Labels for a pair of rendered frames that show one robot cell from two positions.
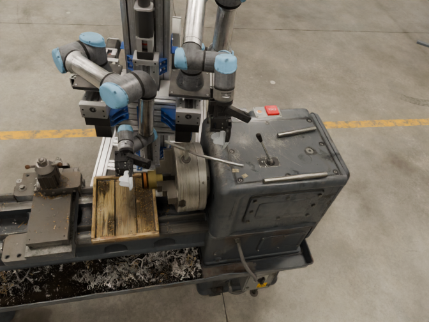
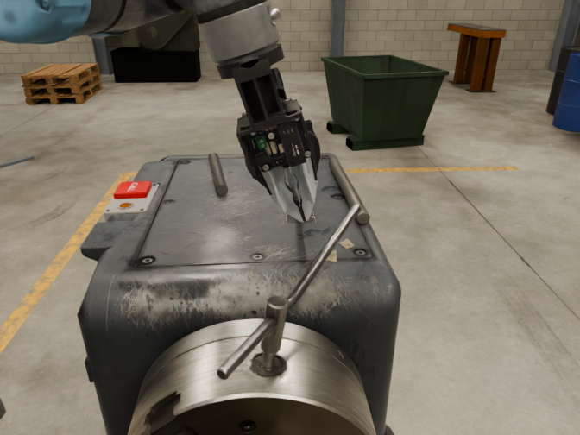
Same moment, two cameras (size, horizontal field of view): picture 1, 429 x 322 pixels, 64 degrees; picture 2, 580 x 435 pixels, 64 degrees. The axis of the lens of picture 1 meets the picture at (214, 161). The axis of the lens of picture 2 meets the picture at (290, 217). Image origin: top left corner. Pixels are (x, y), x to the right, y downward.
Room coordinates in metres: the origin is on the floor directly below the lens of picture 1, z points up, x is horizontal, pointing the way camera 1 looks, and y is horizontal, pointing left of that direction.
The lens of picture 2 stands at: (0.81, 0.49, 1.61)
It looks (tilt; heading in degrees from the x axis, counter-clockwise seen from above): 27 degrees down; 284
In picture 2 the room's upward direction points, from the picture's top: straight up
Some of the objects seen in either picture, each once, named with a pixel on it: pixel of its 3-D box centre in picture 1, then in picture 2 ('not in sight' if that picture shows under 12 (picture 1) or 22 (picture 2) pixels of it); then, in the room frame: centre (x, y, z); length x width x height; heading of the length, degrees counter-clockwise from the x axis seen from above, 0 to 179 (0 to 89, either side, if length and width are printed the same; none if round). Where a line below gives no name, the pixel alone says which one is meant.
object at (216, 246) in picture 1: (242, 230); not in sight; (1.09, -0.25, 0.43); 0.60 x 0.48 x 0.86; 109
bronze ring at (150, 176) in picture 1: (152, 179); not in sight; (0.90, 0.26, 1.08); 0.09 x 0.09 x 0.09; 19
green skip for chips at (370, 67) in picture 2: not in sight; (375, 101); (1.18, -4.98, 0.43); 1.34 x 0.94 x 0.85; 119
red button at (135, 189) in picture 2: (271, 110); (133, 191); (1.31, -0.23, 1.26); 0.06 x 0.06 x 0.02; 19
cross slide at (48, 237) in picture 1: (52, 202); not in sight; (0.77, 0.70, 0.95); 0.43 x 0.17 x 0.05; 19
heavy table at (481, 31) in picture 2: not in sight; (469, 55); (-0.17, -8.88, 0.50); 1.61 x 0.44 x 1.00; 107
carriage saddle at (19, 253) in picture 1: (43, 211); not in sight; (0.75, 0.74, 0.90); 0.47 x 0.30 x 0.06; 19
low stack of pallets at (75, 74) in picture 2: not in sight; (64, 82); (6.30, -6.08, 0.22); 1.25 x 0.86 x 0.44; 110
